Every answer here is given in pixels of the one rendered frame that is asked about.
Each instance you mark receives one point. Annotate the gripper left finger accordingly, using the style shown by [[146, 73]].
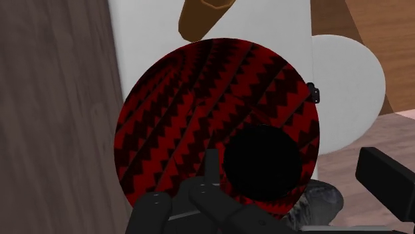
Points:
[[214, 210]]

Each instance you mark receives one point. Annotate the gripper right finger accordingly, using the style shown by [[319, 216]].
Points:
[[389, 181]]

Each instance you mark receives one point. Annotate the black round object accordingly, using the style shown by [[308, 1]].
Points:
[[262, 162]]

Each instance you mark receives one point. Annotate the grey mottled stone-like object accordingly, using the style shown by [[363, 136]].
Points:
[[319, 202]]

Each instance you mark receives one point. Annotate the red black zigzag round plate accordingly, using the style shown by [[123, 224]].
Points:
[[181, 113]]

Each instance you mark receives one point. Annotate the brown vase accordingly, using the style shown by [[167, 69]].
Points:
[[197, 22]]

